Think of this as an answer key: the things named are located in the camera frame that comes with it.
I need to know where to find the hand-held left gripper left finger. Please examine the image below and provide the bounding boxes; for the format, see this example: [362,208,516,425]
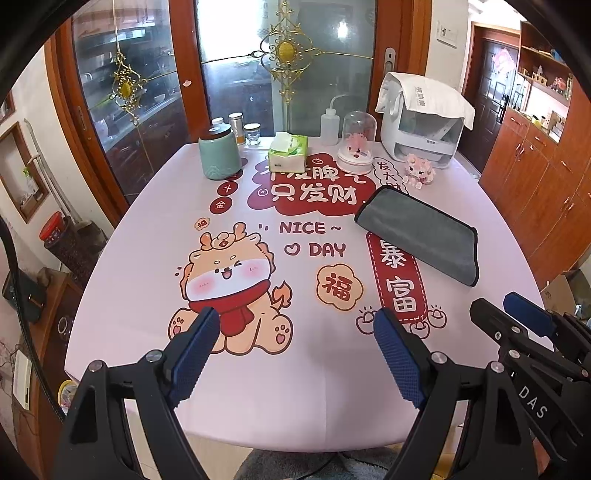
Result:
[54,307,221,480]

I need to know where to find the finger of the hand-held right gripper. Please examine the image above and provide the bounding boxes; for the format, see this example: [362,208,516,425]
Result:
[470,298,588,386]
[503,292,591,354]

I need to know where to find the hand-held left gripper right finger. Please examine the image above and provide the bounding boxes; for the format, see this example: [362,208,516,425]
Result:
[373,307,539,480]

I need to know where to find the grey towel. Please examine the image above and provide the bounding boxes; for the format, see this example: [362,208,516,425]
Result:
[354,186,479,288]

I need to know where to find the cardboard box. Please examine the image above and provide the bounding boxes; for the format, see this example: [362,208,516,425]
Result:
[540,272,591,325]

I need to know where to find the pink printed tablecloth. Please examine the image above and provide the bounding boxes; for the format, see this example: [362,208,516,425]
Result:
[64,136,555,455]

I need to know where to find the grey rug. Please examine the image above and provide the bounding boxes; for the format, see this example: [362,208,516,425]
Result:
[233,447,394,480]

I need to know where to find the wooden side cabinet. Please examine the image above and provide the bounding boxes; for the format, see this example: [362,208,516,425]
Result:
[14,272,85,462]

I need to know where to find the pink block toy dragon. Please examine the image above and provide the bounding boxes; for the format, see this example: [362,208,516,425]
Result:
[403,154,437,189]

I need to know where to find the white box device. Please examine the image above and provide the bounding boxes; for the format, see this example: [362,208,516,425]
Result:
[13,353,33,411]

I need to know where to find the black bag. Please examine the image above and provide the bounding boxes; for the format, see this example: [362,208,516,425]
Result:
[4,270,48,325]

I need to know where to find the white countertop appliance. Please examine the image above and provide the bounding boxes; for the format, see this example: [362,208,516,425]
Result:
[379,108,464,171]

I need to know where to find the red lid jar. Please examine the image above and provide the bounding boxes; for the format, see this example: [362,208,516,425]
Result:
[39,211,71,246]

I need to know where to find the green ceramic canister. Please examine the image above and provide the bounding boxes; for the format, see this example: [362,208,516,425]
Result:
[198,124,241,180]

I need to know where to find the green tissue pack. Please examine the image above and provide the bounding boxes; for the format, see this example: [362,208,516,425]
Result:
[269,132,309,175]

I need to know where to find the brown wooden door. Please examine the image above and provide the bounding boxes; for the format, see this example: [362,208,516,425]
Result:
[471,25,520,174]

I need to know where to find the glass dome with pink figure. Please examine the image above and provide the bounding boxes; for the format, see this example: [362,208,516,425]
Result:
[336,111,374,175]

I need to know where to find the glass spice jars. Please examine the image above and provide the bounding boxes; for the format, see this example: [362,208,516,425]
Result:
[228,112,246,145]

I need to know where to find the white squeeze bottle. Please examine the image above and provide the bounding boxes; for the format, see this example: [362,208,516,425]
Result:
[321,95,350,147]

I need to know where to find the wooden wall cabinet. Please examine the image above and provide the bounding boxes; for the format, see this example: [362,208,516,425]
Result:
[480,21,591,288]

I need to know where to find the black cable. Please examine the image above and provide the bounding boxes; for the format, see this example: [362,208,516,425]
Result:
[0,216,66,422]

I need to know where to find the wooden window frame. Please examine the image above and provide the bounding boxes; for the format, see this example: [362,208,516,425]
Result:
[0,122,49,225]

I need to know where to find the glass sliding door wooden frame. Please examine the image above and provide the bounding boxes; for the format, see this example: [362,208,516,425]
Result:
[194,0,435,140]
[45,0,209,214]

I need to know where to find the white wall switch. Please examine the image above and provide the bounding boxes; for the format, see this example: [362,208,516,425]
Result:
[436,22,460,49]

